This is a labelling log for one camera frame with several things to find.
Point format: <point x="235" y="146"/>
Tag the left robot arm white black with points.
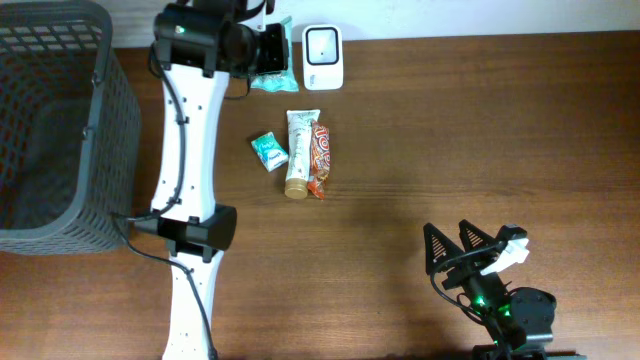
<point x="198" y="47"/>

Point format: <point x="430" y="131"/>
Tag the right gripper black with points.
<point x="463" y="270"/>

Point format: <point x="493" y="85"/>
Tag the white barcode scanner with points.
<point x="323" y="57"/>

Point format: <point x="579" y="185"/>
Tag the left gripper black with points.
<point x="279" y="49"/>

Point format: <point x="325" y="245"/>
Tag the red orange snack bar wrapper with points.
<point x="320" y="160"/>

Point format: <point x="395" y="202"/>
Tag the small teal tissue packet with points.
<point x="269" y="151"/>

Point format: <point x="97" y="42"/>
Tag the teal snack packet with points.
<point x="283" y="80"/>

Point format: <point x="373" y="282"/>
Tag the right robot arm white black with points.
<point x="519" y="321"/>

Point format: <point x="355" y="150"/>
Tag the white cream tube gold cap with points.
<point x="299" y="139"/>

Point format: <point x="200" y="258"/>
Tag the grey plastic mesh basket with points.
<point x="70" y="126"/>

